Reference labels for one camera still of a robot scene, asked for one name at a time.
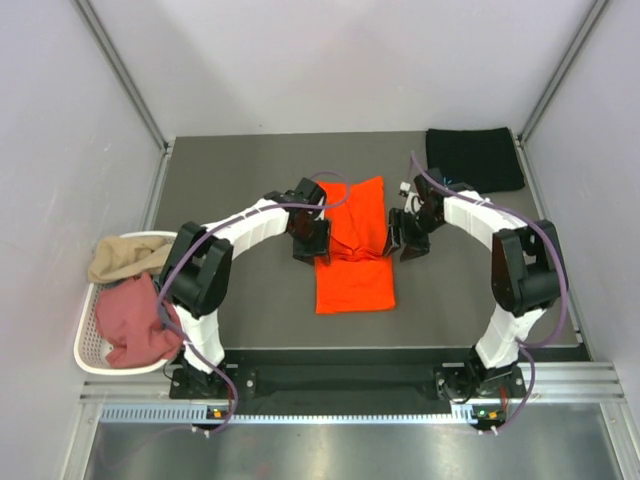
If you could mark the slotted cable duct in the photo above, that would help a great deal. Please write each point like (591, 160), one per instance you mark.
(208, 415)

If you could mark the folded black t shirt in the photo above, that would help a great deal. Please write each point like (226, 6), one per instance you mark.
(484, 159)

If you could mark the beige t shirt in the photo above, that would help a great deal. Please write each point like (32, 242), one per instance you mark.
(117, 258)

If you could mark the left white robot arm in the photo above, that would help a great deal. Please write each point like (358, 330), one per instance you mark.
(196, 274)

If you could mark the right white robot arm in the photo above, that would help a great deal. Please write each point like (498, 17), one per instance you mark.
(527, 267)

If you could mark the pink t shirt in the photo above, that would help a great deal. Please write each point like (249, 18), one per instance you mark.
(127, 318)

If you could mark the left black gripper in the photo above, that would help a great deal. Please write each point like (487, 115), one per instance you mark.
(318, 247)

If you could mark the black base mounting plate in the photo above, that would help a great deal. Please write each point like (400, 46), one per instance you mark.
(360, 380)

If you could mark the white laundry basket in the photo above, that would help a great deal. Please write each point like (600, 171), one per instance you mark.
(91, 349)

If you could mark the orange t shirt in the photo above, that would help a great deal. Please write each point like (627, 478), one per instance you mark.
(357, 277)

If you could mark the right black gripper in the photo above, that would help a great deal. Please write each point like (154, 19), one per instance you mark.
(414, 247)

